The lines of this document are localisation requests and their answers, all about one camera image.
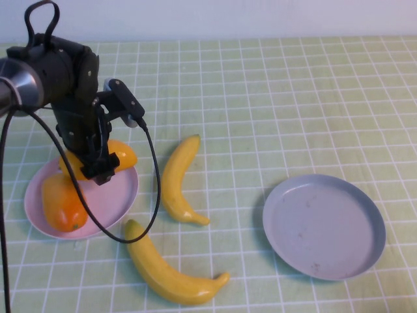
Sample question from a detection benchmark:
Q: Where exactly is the blue round plate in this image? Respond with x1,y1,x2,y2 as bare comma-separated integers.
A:
262,173,387,282

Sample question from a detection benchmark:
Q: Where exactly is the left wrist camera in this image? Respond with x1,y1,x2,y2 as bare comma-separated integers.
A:
103,78,147,128

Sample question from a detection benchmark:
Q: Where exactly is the pink round plate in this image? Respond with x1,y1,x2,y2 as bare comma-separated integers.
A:
24,155,139,241

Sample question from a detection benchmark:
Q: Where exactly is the black looped cable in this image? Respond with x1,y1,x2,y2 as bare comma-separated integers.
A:
24,0,61,43

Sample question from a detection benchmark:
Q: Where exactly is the black camera cable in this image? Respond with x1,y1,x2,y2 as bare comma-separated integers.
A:
31,109,162,244

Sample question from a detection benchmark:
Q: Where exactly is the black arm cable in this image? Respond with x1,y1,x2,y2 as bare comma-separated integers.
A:
0,76,23,313

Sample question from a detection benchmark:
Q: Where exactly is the orange-tinted plastic mango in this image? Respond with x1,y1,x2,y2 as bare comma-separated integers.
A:
41,172,89,233

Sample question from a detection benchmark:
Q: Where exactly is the green checkered tablecloth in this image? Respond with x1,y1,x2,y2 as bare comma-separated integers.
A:
0,35,417,313

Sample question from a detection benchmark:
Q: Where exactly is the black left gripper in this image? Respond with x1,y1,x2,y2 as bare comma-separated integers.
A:
51,45,120,186

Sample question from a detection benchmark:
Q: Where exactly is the yellow plastic banana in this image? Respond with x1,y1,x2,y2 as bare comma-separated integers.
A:
160,134,211,226
124,218,231,306

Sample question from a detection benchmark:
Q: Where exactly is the yellow plastic mango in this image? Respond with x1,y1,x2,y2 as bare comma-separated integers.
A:
58,139,138,182

